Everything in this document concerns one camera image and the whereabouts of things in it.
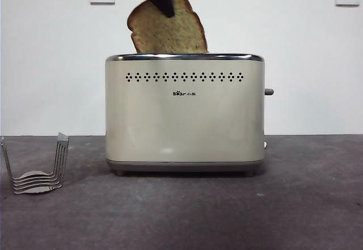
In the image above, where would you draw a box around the browned bread slice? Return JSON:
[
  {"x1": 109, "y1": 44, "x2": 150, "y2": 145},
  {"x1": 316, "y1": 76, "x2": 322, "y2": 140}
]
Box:
[{"x1": 126, "y1": 0, "x2": 210, "y2": 54}]

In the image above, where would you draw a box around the cream two-slot toaster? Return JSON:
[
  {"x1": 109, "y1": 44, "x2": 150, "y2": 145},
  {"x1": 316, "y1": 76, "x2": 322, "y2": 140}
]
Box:
[{"x1": 104, "y1": 53, "x2": 266, "y2": 177}]

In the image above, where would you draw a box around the steel wire toast rack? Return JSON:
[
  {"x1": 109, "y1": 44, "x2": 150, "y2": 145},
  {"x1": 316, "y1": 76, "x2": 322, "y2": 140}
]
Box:
[{"x1": 0, "y1": 132, "x2": 70, "y2": 196}]

